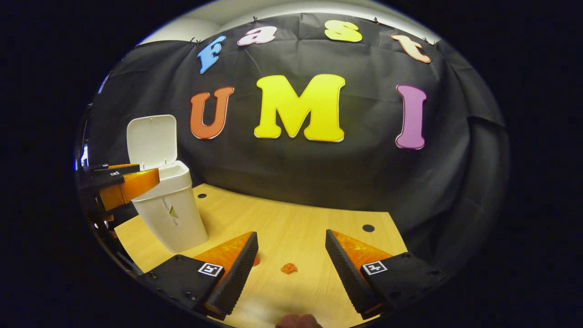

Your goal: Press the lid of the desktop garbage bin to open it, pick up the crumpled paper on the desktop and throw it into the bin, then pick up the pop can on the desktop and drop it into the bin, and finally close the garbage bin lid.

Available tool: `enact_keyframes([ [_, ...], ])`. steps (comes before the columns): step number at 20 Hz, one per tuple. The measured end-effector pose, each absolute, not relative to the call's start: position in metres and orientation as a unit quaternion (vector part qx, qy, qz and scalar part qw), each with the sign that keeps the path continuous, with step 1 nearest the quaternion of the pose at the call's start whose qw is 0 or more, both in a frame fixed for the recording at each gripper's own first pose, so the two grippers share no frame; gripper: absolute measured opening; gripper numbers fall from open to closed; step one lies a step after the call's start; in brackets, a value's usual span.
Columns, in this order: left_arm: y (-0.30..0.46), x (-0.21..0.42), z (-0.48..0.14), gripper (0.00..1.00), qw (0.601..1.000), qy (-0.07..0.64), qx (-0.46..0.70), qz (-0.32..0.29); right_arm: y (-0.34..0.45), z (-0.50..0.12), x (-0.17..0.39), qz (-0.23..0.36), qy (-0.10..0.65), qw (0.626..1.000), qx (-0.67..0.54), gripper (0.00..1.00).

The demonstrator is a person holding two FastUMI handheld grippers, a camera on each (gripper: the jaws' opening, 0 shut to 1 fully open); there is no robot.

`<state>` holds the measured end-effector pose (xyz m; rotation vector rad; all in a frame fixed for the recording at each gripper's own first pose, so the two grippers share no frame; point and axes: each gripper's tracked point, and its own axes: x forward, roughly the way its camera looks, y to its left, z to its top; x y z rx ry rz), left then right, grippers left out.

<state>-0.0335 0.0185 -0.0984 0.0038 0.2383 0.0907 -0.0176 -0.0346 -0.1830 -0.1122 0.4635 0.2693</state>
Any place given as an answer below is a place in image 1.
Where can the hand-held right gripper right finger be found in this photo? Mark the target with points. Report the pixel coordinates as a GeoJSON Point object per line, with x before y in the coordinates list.
{"type": "Point", "coordinates": [348, 278]}

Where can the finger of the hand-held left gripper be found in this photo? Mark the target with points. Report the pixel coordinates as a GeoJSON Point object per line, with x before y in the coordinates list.
{"type": "Point", "coordinates": [102, 180]}
{"type": "Point", "coordinates": [114, 170]}

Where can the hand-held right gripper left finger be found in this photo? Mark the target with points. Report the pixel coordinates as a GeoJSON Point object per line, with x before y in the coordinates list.
{"type": "Point", "coordinates": [237, 278]}

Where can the orange paper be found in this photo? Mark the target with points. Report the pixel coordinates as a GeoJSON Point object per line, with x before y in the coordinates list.
{"type": "Point", "coordinates": [288, 268]}

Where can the white desktop garbage bin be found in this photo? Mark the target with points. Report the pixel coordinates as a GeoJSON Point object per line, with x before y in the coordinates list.
{"type": "Point", "coordinates": [168, 214]}

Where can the wooden desktop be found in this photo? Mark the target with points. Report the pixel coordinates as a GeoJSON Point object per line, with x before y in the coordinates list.
{"type": "Point", "coordinates": [291, 228]}

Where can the black backdrop cloth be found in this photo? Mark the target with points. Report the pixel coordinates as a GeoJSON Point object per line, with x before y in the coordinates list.
{"type": "Point", "coordinates": [319, 173]}

